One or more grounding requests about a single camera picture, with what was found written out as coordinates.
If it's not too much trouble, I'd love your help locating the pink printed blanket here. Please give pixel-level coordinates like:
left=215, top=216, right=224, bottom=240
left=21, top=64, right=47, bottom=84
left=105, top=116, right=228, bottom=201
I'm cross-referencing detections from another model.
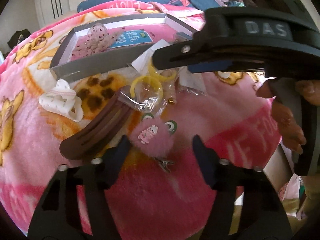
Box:
left=0, top=0, right=283, bottom=240

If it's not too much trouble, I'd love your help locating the person's right hand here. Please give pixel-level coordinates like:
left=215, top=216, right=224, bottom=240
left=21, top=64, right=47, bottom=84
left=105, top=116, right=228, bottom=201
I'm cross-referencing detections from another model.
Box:
left=257, top=79, right=320, bottom=153

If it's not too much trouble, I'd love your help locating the grey cardboard box tray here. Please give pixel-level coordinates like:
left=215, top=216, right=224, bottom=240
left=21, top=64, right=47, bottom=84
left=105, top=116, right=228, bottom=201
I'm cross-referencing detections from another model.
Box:
left=49, top=13, right=200, bottom=83

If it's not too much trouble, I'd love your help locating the brown long hair clip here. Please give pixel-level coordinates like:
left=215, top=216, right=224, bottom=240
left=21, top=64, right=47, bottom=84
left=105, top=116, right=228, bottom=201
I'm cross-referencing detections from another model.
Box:
left=59, top=91, right=133, bottom=160

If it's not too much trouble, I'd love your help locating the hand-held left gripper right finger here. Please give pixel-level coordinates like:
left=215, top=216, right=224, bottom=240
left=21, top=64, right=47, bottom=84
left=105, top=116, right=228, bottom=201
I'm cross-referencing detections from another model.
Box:
left=192, top=134, right=293, bottom=240

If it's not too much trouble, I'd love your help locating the beige spiral hair tie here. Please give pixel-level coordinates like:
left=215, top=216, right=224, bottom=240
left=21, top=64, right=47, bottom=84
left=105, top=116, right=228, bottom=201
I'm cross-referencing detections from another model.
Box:
left=160, top=70, right=178, bottom=105

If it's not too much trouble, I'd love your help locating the white door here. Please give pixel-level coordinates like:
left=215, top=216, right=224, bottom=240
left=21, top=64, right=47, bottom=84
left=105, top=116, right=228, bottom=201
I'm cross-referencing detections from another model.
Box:
left=37, top=0, right=75, bottom=27

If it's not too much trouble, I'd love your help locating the pink fluffy hair clip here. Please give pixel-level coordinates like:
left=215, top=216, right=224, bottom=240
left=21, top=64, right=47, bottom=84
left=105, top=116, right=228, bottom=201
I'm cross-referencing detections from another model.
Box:
left=130, top=122, right=177, bottom=173

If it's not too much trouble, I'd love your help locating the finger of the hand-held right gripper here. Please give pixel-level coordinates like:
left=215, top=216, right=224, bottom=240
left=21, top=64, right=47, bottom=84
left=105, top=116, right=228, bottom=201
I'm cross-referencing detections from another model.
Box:
left=189, top=61, right=265, bottom=75
left=152, top=39, right=265, bottom=71

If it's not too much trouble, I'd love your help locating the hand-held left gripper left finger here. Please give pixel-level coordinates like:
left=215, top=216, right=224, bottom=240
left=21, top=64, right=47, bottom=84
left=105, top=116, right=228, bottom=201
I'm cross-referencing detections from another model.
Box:
left=27, top=134, right=132, bottom=240

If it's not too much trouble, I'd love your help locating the white hair claw clip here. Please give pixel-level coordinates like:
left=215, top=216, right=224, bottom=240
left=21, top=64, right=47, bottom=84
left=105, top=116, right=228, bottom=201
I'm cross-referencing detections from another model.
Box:
left=39, top=79, right=84, bottom=123

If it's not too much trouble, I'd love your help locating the sheer dotted hair bow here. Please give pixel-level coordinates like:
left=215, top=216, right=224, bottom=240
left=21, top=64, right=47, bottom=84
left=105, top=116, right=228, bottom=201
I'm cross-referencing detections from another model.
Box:
left=72, top=22, right=118, bottom=58

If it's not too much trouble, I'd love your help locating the yellow spiral hair tie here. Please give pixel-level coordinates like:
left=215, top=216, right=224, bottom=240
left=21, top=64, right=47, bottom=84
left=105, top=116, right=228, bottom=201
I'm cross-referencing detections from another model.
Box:
left=130, top=76, right=163, bottom=102
left=147, top=60, right=175, bottom=82

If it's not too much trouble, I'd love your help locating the clear plastic packet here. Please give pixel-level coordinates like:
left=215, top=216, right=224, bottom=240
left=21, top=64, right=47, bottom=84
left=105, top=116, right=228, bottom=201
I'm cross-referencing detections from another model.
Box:
left=117, top=75, right=175, bottom=114

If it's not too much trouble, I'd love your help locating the white plastic bag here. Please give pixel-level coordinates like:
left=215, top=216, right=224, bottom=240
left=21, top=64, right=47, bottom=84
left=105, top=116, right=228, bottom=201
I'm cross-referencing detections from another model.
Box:
left=279, top=177, right=309, bottom=207

